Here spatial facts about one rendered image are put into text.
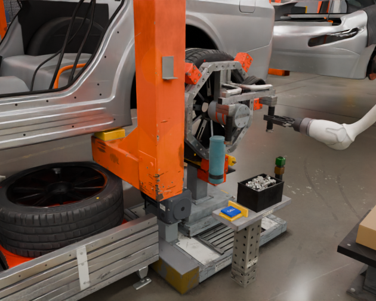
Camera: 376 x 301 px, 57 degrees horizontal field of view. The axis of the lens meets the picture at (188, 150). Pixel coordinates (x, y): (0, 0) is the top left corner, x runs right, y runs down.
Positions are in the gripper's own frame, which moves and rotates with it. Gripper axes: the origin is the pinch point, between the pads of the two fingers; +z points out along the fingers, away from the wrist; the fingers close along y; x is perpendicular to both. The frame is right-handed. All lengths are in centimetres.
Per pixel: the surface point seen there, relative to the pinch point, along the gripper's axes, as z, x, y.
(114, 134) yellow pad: 59, -12, -65
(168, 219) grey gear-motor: 24, -56, -54
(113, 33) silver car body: 61, 43, -62
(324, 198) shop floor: 5, -83, 91
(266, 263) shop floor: -15, -83, -12
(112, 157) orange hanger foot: 49, -21, -73
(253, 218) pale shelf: -24, -38, -39
